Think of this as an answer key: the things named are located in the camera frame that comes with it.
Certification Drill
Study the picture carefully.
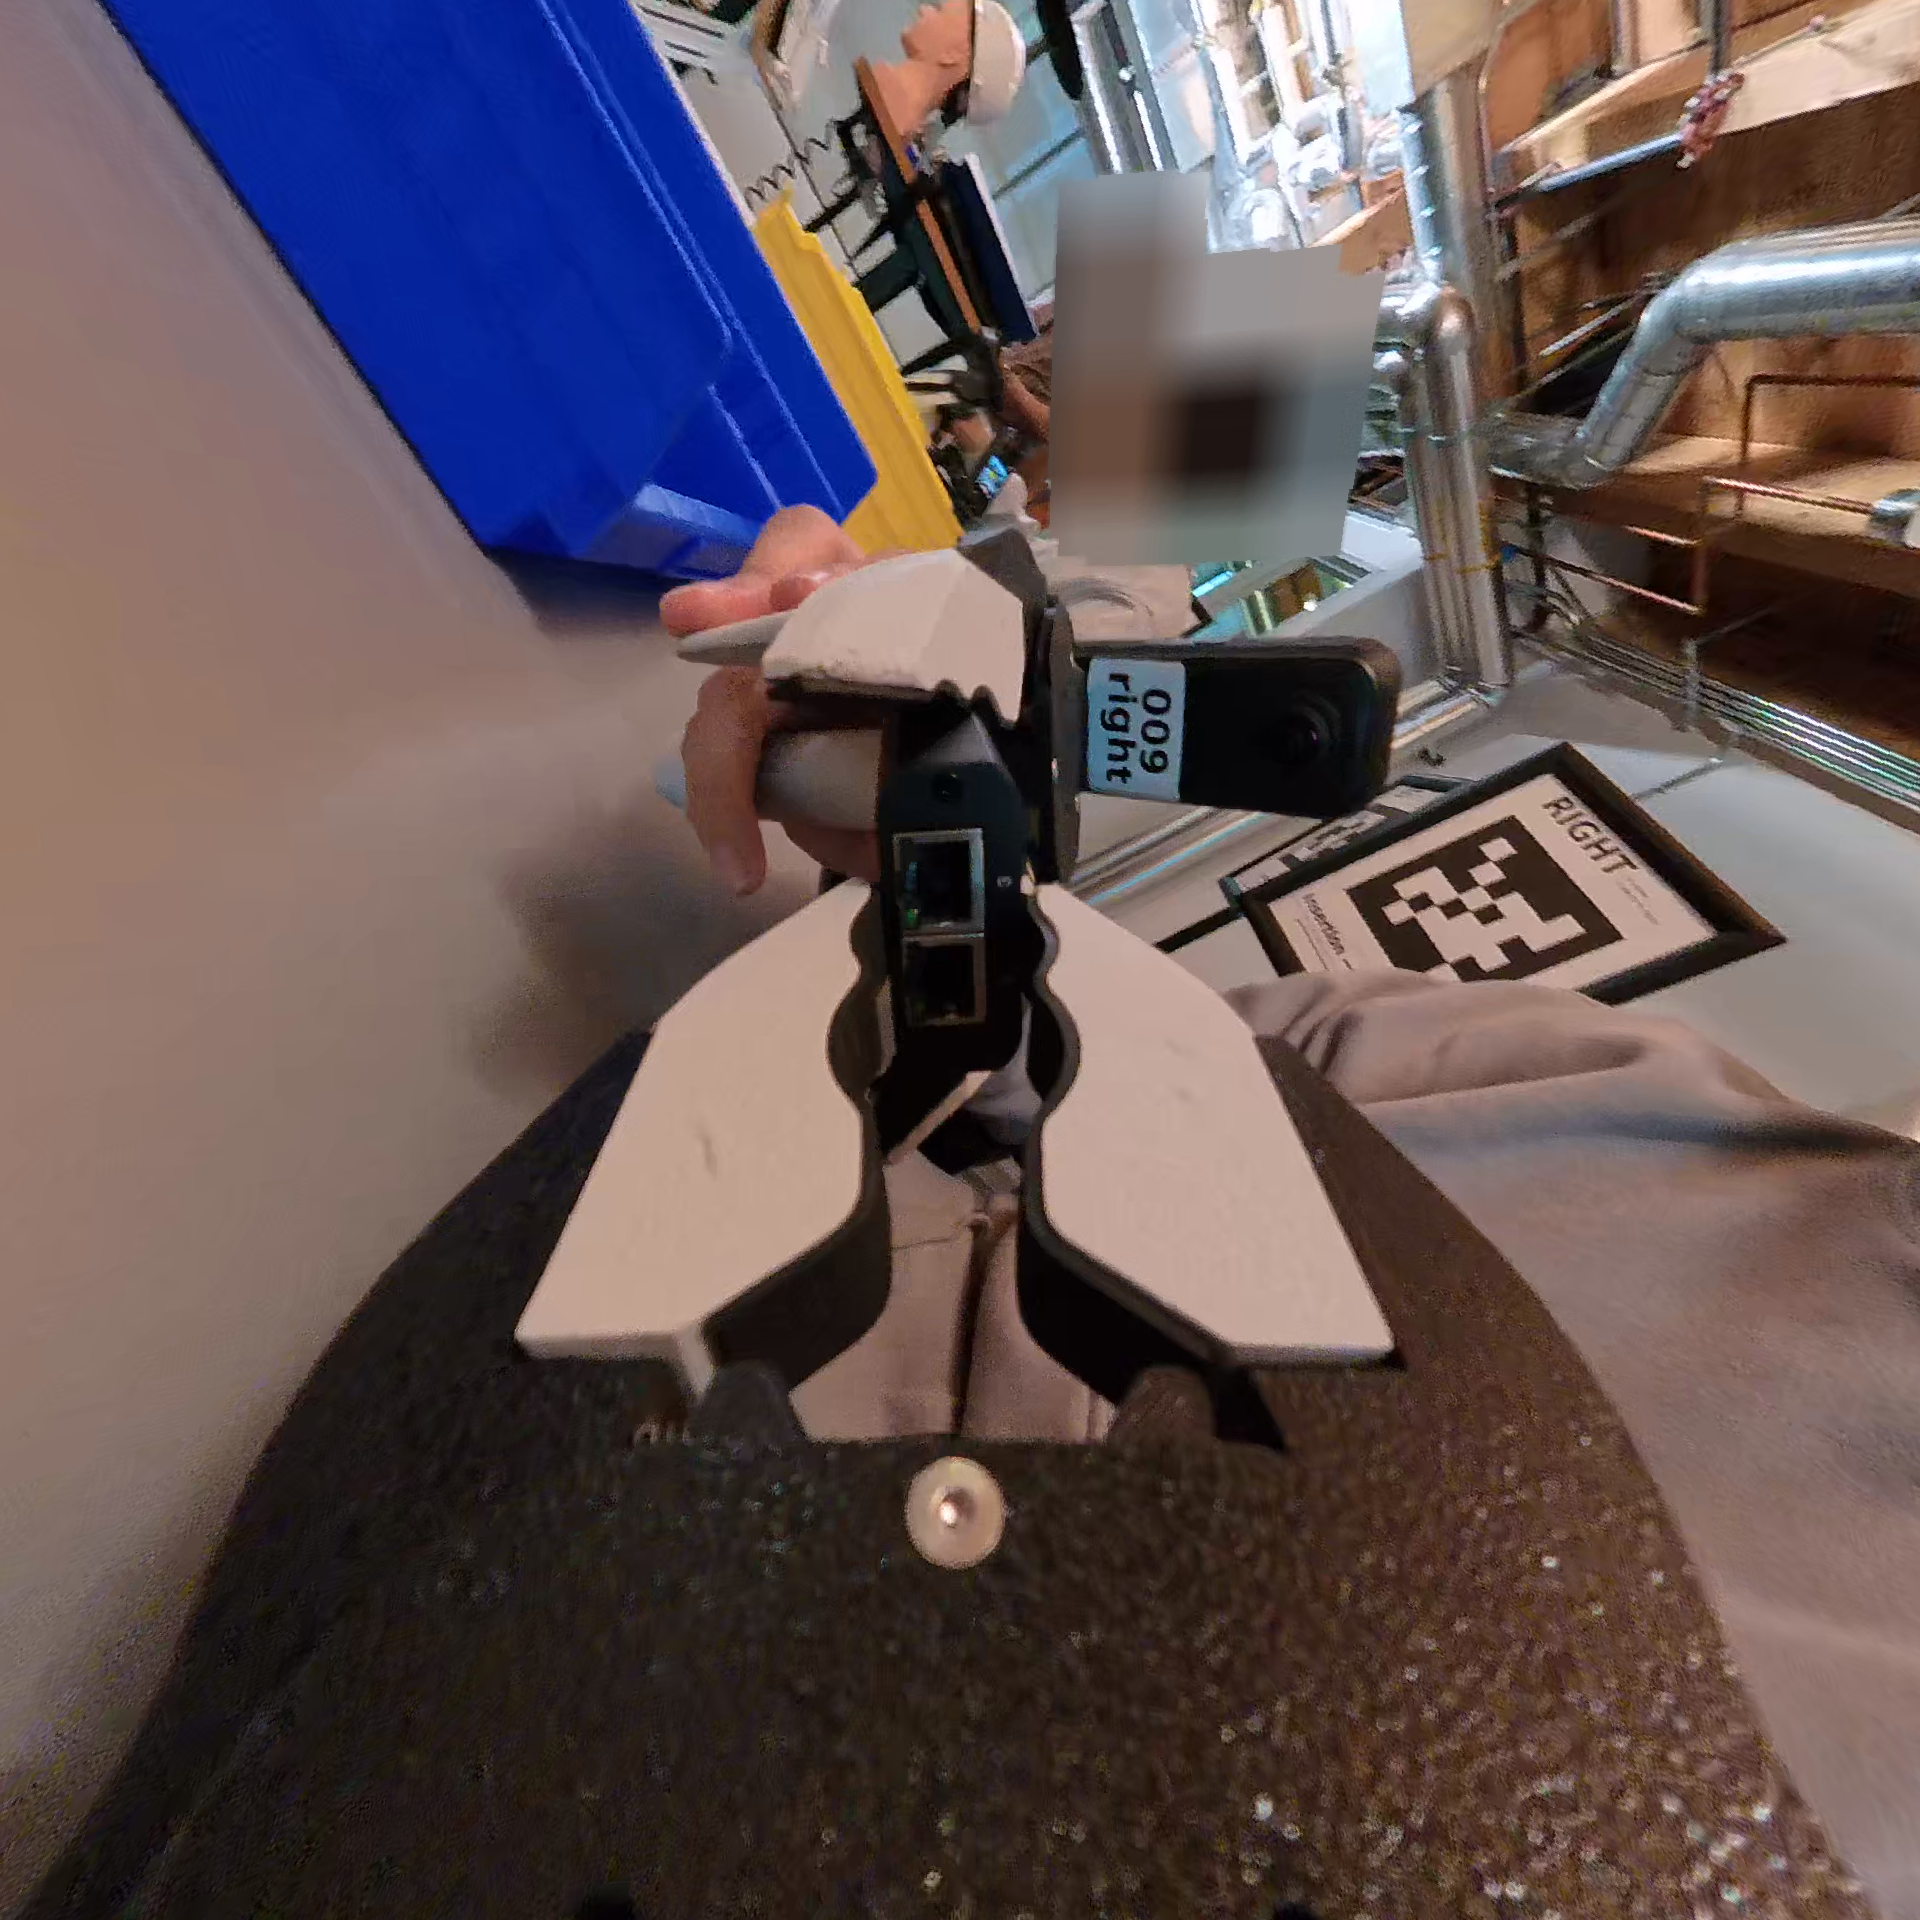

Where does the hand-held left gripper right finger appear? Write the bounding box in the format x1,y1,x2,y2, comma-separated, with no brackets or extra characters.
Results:
1017,884,1401,1373

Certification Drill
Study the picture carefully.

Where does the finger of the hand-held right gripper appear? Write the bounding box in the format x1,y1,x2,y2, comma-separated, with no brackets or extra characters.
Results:
758,544,1042,714

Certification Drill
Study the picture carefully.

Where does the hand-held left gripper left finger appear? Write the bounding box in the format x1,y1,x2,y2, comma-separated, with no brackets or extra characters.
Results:
511,881,894,1396

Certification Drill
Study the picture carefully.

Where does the black network adapter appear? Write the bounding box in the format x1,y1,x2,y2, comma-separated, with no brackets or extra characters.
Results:
878,756,1039,1157

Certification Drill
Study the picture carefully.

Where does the person's right hand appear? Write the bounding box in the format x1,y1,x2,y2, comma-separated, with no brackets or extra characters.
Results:
657,502,889,902

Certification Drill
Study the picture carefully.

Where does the framed marker sign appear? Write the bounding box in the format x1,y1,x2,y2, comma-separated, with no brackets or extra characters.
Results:
1222,742,1788,1009
1229,779,1444,902

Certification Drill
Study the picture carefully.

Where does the yellow storage bin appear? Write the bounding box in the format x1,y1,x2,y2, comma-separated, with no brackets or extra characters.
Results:
749,194,964,558

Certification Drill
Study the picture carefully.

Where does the silver upright pipe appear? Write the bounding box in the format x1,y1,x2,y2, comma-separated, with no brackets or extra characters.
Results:
1371,76,1517,722

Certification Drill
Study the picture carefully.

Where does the person's light hoodie torso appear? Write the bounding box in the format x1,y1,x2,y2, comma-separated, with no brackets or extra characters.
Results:
787,972,1920,1920

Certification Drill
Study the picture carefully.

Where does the white hard hat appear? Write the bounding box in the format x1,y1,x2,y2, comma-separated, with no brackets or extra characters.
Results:
961,0,1030,122

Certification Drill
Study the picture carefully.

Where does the large blue crate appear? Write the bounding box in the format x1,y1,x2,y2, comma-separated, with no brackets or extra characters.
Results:
97,0,879,585

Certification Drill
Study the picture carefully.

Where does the silver bent duct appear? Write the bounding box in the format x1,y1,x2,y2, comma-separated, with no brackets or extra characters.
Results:
1492,224,1920,489

